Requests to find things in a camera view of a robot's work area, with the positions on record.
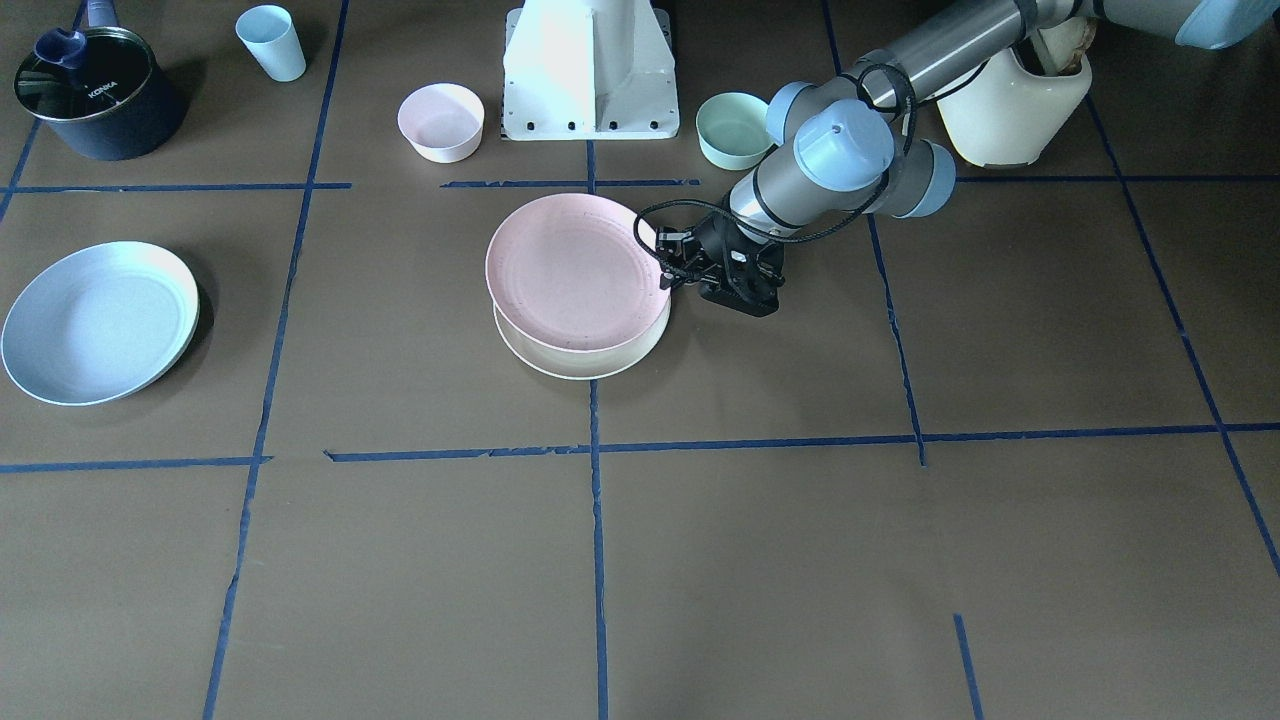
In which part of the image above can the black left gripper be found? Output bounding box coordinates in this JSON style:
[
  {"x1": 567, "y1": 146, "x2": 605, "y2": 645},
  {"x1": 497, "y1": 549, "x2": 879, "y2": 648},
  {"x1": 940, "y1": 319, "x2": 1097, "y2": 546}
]
[{"x1": 660, "y1": 215, "x2": 740, "y2": 290}]

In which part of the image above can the pink plate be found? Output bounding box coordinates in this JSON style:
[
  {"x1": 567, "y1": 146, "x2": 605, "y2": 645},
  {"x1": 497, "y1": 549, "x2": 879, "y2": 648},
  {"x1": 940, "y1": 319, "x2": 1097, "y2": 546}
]
[{"x1": 485, "y1": 193, "x2": 669, "y2": 352}]

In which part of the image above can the blue plate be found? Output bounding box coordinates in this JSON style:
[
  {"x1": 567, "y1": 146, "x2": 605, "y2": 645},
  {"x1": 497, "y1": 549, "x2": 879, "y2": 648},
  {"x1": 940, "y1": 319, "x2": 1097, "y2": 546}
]
[{"x1": 3, "y1": 241, "x2": 200, "y2": 407}]

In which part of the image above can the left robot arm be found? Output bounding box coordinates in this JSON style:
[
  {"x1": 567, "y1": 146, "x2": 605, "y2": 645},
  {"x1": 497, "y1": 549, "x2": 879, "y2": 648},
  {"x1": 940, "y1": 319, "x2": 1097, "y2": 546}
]
[{"x1": 649, "y1": 1, "x2": 1277, "y2": 316}]

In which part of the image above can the cream plate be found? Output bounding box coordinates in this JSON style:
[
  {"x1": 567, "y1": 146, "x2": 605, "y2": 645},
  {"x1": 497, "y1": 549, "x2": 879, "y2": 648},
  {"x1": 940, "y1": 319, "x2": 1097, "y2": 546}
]
[{"x1": 492, "y1": 300, "x2": 672, "y2": 380}]

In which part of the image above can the green bowl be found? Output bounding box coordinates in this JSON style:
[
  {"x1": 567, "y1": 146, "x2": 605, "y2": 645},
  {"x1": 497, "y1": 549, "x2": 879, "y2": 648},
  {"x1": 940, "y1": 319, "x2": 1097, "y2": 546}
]
[{"x1": 695, "y1": 92, "x2": 774, "y2": 170}]

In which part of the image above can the pink bowl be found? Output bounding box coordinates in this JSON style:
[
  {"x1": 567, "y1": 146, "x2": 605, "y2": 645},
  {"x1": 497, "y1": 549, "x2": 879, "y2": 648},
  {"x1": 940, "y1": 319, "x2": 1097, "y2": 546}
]
[{"x1": 397, "y1": 83, "x2": 486, "y2": 164}]

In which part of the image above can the cream toaster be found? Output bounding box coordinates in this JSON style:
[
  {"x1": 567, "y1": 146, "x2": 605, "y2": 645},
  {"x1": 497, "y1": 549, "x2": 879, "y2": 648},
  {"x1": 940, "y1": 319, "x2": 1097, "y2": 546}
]
[{"x1": 936, "y1": 29, "x2": 1093, "y2": 168}]

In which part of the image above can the bread slice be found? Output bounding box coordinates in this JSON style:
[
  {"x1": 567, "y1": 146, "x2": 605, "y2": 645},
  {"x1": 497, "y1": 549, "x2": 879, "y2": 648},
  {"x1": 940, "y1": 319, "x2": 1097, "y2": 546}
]
[{"x1": 1030, "y1": 17, "x2": 1097, "y2": 77}]

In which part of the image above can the light blue cup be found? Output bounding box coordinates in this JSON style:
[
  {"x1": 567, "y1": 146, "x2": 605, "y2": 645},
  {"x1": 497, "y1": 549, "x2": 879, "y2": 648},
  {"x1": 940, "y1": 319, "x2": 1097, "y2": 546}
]
[{"x1": 236, "y1": 4, "x2": 306, "y2": 83}]

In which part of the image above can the dark blue saucepan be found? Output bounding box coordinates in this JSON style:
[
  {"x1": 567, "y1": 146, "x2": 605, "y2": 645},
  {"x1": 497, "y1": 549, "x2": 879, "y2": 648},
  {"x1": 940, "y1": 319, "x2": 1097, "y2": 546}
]
[{"x1": 27, "y1": 1, "x2": 187, "y2": 161}]

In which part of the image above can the glass pot lid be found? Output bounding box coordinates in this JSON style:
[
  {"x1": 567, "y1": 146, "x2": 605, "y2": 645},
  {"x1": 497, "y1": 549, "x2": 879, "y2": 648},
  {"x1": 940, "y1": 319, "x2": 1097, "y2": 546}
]
[{"x1": 13, "y1": 26, "x2": 155, "y2": 120}]

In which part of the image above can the black camera cable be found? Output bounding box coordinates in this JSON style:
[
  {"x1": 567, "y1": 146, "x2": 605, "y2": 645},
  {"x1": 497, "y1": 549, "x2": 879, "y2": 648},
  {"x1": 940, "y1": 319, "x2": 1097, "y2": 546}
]
[{"x1": 634, "y1": 61, "x2": 991, "y2": 291}]

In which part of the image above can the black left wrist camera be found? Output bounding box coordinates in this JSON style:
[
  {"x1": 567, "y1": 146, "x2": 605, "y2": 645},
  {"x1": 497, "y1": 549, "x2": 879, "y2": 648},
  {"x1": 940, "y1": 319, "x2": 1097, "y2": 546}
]
[{"x1": 698, "y1": 241, "x2": 785, "y2": 318}]

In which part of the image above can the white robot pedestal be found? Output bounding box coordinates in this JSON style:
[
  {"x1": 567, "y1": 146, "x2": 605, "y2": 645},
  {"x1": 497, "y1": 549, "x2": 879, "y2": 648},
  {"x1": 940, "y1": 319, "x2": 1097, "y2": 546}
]
[{"x1": 500, "y1": 1, "x2": 681, "y2": 142}]

